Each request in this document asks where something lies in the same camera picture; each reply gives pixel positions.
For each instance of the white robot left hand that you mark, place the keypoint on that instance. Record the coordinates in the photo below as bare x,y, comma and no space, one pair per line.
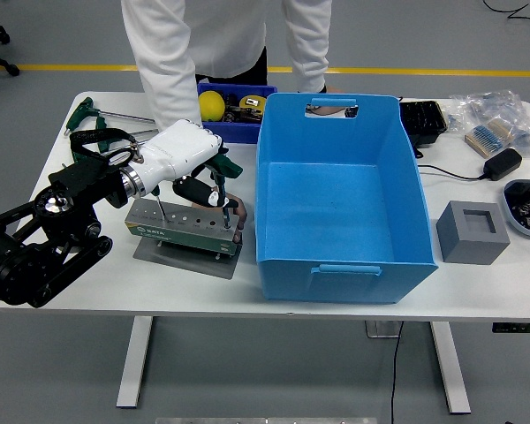
172,148

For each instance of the person's left hand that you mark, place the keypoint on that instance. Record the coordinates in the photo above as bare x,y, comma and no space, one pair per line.
332,90

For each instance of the person's right hand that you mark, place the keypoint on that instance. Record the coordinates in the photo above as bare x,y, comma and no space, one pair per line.
240,216

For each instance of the grey SATA tool stand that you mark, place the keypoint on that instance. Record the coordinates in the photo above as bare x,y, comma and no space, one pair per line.
181,238

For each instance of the person's right forearm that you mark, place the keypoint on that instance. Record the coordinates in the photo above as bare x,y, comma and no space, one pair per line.
172,97

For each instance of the person's left forearm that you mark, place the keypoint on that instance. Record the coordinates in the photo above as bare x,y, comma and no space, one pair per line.
311,66

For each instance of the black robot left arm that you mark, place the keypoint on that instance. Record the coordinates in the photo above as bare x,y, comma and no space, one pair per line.
48,229

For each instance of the large light blue plastic box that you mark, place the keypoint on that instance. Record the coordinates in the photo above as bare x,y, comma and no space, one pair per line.
335,199

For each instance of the yellow ball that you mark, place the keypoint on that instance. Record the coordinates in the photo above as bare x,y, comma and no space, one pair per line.
212,106

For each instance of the small dark blue bin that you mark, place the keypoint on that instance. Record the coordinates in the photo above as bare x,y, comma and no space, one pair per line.
238,130

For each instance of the black metal parts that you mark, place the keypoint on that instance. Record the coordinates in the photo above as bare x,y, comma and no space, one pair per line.
243,115

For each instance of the yellow black tape measure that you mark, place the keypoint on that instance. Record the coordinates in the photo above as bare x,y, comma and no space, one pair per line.
252,101

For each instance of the black plastic tray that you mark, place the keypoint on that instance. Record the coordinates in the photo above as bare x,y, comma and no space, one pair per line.
421,119

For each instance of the person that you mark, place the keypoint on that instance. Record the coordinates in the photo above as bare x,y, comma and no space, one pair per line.
203,35

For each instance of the clear plastic component bags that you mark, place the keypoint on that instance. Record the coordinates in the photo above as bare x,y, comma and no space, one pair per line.
490,103

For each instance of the taped resistor strip bundle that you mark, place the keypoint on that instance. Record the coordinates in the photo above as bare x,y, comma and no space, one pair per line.
486,137

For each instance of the white table leg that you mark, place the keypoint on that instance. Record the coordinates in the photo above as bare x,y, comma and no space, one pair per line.
450,366
134,362

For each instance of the black power adapter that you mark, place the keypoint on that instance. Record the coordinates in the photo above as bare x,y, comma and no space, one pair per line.
503,163

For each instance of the grey cube with square recess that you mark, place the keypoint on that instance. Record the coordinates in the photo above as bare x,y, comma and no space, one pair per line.
457,238

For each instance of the grey-blue bowl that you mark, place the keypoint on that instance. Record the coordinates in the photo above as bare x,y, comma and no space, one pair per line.
510,212

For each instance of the black table control panel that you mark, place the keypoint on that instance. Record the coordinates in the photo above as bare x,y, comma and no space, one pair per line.
519,328

